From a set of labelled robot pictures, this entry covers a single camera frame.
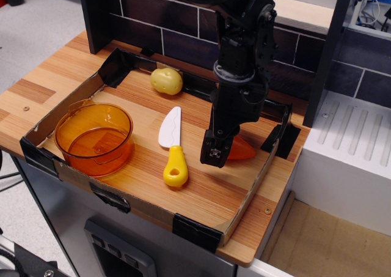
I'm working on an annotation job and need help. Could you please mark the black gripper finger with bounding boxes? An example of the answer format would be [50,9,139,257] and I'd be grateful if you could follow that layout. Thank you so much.
[200,130,233,168]

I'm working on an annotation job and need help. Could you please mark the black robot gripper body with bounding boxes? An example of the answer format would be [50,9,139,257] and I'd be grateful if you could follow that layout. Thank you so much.
[210,62,269,138]

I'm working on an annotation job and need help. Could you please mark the orange plastic toy carrot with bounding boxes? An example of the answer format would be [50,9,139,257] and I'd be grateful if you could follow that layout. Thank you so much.
[228,136,257,160]

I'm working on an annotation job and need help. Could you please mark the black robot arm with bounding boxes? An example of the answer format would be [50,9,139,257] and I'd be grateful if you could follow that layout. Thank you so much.
[185,0,277,168]

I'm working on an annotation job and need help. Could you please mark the cardboard fence with black tape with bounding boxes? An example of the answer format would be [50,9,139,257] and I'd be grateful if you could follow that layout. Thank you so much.
[20,49,305,262]

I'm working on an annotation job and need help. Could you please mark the orange transparent plastic pot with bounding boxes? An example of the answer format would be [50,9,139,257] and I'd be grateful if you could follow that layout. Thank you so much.
[54,99,134,177]

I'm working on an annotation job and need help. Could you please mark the yellow plastic toy potato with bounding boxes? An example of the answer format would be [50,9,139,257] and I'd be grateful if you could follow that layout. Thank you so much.
[150,68,183,95]

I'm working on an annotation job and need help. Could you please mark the white toy sink drainboard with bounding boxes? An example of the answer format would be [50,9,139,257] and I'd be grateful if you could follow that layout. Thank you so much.
[292,92,390,235]

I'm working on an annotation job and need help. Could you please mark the grey toy oven panel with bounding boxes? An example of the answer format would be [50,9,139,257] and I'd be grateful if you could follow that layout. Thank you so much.
[84,220,158,277]

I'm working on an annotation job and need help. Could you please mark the toy knife yellow handle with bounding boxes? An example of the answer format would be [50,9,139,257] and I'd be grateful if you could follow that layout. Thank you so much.
[158,106,189,188]

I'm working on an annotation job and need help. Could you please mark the dark grey shelf post right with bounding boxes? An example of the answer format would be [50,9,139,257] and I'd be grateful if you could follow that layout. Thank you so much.
[303,0,350,128]

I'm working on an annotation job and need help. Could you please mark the dark grey shelf post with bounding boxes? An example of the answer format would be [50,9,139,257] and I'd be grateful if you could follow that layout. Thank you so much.
[81,0,121,54]
[303,0,350,128]

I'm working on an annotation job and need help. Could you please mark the dark grey shelf post left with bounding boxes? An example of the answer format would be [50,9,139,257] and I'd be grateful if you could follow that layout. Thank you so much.
[81,0,121,54]

